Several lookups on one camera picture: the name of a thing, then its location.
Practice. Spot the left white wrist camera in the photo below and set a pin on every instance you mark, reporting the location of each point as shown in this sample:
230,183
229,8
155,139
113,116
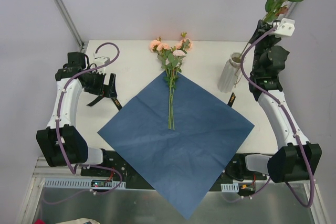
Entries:
100,61

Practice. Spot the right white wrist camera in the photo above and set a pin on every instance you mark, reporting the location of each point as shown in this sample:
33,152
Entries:
285,27

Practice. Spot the right white cable duct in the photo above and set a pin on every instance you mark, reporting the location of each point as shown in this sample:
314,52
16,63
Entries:
230,188

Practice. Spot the left aluminium frame post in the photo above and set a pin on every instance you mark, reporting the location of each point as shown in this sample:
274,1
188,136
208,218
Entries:
69,23

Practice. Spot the beige cloth bag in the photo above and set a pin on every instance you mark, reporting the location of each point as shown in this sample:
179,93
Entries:
80,221

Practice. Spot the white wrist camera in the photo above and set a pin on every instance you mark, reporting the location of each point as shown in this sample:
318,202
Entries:
100,61
285,27

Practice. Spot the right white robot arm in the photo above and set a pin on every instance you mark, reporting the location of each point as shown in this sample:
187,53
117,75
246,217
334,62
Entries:
296,158

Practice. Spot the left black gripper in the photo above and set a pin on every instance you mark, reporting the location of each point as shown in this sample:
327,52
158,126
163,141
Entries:
112,85

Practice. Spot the white cable duct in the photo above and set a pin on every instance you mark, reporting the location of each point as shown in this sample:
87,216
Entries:
230,188
73,183

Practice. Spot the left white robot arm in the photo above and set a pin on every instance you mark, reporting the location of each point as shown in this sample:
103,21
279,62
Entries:
60,142

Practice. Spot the pink artificial flower bouquet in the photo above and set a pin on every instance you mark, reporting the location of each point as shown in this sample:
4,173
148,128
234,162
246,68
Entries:
171,59

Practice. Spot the red cloth item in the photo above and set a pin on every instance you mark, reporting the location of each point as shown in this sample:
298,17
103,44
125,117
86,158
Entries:
39,221

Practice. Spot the blue wrapping paper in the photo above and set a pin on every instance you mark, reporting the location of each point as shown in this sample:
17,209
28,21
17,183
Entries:
181,164

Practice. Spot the left white cable duct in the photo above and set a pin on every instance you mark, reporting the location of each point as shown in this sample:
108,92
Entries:
73,183

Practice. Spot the front aluminium frame rail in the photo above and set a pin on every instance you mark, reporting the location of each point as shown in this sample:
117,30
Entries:
151,173

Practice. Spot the white ribbed ceramic vase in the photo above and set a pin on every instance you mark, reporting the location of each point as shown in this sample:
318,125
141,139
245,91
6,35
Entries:
231,73

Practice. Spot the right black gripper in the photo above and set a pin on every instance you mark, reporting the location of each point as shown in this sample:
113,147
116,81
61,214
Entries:
262,28

